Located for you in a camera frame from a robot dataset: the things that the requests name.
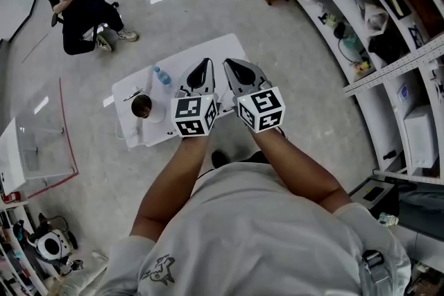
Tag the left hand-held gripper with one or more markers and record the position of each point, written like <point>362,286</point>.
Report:
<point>189,114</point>

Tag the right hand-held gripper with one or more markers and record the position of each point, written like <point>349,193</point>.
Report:
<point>263,111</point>

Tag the white steel-lined kettle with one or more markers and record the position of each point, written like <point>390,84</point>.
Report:
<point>154,112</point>

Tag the person's right forearm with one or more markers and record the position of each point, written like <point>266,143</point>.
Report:
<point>288,170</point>

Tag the person's left forearm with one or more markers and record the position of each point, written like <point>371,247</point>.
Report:
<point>170,180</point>

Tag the black bag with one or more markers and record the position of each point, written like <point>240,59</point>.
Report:
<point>385,46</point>

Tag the translucent plastic bag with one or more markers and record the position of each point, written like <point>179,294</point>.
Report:
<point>376,19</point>

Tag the clear plastic water bottle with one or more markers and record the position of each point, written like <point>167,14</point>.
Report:
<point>163,77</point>

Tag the person's black right shoe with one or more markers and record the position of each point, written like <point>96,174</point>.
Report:
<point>260,156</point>

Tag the person's black shoe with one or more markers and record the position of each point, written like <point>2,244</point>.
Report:
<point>260,156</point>
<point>219,158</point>

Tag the person's black left shoe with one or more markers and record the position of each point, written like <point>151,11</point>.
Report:
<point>219,158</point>

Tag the white shelving unit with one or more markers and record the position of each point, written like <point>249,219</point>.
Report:
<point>392,66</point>

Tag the person's white t-shirt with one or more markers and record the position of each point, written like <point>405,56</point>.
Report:
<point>249,235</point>

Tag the black tray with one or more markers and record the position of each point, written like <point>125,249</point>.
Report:
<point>395,3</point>

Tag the black equipment case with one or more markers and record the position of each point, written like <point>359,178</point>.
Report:
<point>373,195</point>

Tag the white box appliance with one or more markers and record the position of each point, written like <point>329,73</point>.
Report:
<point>421,138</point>

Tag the crumpled clear bottle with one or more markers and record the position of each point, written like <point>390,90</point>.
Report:
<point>388,219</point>

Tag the white cabinet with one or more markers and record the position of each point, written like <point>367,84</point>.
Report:
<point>10,163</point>

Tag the white round appliance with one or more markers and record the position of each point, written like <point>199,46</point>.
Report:
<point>50,244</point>

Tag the clear acrylic enclosure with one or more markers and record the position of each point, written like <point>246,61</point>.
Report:
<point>41,135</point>

